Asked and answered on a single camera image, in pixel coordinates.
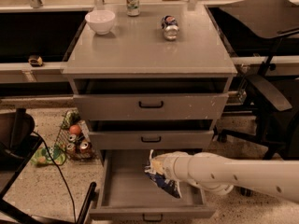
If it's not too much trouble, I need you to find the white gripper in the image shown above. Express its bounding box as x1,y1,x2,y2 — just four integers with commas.
150,152,189,181

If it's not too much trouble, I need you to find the blue chip bag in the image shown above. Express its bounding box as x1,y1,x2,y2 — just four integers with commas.
144,149,181,199

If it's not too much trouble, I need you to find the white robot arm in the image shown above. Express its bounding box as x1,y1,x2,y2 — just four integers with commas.
149,152,299,203

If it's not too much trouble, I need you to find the grey open bottom drawer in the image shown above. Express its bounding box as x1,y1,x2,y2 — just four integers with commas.
90,150,215,222

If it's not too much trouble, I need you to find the grey top drawer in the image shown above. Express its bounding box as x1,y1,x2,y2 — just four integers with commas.
72,77,230,121

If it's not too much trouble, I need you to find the grey middle drawer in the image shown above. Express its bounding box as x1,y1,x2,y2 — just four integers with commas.
89,119,214,149

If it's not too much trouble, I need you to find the grey drawer cabinet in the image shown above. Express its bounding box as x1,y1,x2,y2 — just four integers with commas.
61,2,238,224

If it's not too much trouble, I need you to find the green chip bag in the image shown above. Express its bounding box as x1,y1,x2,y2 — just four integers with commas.
61,110,80,130

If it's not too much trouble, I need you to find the red soda can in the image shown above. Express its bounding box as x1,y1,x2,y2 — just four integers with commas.
79,141,92,154

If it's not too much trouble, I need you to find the orange soda can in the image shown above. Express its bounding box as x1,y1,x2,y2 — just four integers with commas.
66,143,76,155

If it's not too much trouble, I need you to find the orange fruit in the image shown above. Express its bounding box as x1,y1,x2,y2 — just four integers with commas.
69,124,81,135

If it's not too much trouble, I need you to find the silver soda can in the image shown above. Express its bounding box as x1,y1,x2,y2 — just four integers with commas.
68,134,78,143

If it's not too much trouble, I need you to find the black chair left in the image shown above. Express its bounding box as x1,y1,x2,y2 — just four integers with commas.
0,108,96,224

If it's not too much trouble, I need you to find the white bowl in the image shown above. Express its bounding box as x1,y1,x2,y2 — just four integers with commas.
85,10,116,35

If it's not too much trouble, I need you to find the yellow tape measure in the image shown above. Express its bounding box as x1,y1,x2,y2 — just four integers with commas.
28,55,43,67

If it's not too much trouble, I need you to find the green white soda can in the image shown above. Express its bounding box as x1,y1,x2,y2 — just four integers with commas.
126,0,140,16

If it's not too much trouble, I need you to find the black office chair right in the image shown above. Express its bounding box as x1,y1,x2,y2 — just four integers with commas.
211,0,299,161

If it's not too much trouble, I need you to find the wire basket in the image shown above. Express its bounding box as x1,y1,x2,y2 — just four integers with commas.
55,110,95,161

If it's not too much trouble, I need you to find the black cable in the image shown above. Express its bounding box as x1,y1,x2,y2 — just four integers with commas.
31,130,78,224

